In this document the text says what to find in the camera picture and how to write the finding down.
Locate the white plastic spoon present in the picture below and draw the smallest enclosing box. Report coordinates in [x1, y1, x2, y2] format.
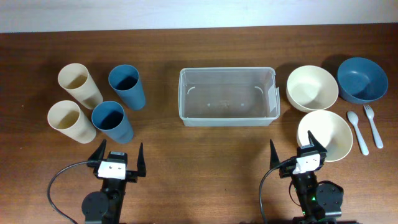
[347, 111, 369, 156]

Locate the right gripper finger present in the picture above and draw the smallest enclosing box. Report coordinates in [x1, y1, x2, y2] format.
[307, 131, 327, 154]
[269, 140, 280, 169]

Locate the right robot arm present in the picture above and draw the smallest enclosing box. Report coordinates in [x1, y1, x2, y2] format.
[270, 131, 344, 223]

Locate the blue cup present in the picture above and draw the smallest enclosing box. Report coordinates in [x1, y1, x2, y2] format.
[91, 101, 134, 144]
[108, 64, 146, 110]

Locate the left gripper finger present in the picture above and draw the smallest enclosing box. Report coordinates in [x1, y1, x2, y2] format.
[88, 139, 106, 161]
[137, 143, 146, 177]

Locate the blue bowl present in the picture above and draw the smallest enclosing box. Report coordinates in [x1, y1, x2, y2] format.
[336, 57, 389, 105]

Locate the cream cup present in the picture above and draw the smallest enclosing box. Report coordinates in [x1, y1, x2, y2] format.
[58, 63, 103, 110]
[47, 100, 96, 144]

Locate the cream bowl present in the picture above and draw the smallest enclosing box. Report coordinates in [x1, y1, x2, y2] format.
[286, 65, 339, 113]
[297, 110, 353, 162]

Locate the cream bowl front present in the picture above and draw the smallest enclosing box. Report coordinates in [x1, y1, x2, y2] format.
[297, 110, 353, 162]

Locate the white plastic fork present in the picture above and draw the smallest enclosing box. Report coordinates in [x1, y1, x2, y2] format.
[363, 104, 384, 149]

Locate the cream cup front left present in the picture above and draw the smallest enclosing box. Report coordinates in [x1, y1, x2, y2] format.
[47, 100, 96, 144]

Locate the blue cup front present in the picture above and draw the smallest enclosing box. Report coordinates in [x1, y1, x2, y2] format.
[91, 101, 134, 144]

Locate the cream cup back left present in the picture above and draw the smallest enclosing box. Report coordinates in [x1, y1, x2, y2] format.
[58, 63, 103, 110]

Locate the cream bowl back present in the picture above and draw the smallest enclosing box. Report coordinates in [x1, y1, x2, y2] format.
[286, 65, 339, 113]

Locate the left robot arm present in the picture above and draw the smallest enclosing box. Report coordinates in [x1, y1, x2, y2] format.
[81, 140, 146, 224]

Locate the clear plastic container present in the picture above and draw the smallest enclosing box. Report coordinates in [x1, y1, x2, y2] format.
[178, 67, 280, 127]

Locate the blue cup back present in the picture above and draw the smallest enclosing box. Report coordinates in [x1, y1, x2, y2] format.
[108, 64, 146, 110]

